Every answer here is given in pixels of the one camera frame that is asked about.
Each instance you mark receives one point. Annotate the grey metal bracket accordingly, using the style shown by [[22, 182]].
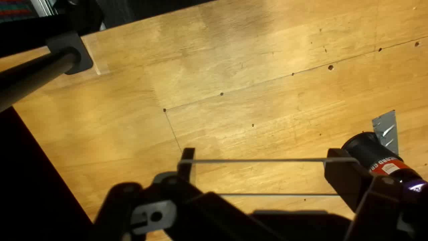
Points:
[[387, 127]]

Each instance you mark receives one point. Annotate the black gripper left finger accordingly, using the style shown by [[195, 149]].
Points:
[[187, 162]]

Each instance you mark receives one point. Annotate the grey stand foot plate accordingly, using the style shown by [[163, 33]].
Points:
[[78, 44]]

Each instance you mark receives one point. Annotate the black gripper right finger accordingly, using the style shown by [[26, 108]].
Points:
[[346, 178]]

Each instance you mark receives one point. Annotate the brown cup with red band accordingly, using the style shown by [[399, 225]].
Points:
[[379, 155]]

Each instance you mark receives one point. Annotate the multicolour woven cloth panel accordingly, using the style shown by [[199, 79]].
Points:
[[14, 8]]

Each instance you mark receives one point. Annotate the thin stretched rubber band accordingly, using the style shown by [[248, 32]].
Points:
[[259, 159]]

